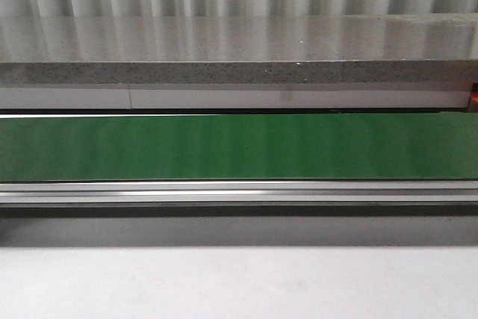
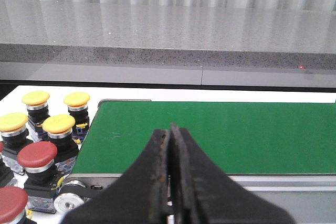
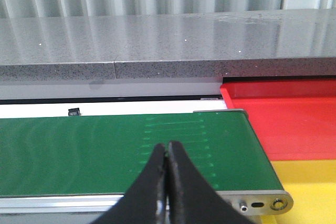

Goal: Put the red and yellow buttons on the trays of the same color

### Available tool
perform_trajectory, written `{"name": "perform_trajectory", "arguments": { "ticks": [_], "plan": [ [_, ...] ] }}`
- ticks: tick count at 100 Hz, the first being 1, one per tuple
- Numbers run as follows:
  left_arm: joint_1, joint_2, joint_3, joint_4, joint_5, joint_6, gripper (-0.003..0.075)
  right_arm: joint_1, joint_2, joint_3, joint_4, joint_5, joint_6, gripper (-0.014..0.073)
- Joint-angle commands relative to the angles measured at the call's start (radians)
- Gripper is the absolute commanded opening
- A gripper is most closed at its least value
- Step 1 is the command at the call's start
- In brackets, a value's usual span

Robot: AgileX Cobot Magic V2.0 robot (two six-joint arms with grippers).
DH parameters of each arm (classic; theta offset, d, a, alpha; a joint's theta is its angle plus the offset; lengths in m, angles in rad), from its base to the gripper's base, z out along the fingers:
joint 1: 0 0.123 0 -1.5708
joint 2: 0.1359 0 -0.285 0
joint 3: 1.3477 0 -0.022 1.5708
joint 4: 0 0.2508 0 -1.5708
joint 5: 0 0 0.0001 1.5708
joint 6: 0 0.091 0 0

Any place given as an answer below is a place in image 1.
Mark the green conveyor belt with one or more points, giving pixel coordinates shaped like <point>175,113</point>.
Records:
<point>240,146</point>

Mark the grey speckled stone counter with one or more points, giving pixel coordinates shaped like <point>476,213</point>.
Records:
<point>235,63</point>

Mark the orange red object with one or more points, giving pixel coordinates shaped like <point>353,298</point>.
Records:
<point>473,105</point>

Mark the aluminium conveyor frame rail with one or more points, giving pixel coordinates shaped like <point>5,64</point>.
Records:
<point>241,198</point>

